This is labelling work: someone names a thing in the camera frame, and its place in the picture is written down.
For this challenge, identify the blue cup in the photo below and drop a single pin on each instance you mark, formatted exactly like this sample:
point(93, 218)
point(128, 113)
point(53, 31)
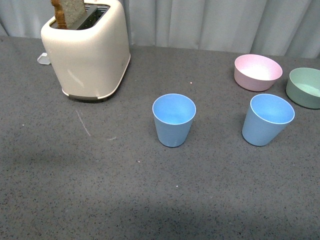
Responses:
point(266, 117)
point(173, 116)

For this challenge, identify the cream white toaster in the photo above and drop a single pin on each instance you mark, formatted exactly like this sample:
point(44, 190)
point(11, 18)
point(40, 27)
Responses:
point(91, 57)

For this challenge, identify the pink bowl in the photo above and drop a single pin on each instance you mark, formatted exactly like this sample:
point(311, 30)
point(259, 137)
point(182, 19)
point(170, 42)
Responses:
point(256, 73)

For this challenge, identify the small white plastic piece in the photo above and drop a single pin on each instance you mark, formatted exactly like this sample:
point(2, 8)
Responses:
point(43, 59)

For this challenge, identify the slice of toast bread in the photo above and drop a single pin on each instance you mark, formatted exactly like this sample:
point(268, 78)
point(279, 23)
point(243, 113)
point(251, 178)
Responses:
point(67, 12)

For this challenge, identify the green bowl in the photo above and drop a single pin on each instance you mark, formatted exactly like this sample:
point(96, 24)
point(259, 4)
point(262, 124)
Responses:
point(303, 87)

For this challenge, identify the grey curtain backdrop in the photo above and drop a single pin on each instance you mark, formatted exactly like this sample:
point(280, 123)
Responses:
point(268, 27)

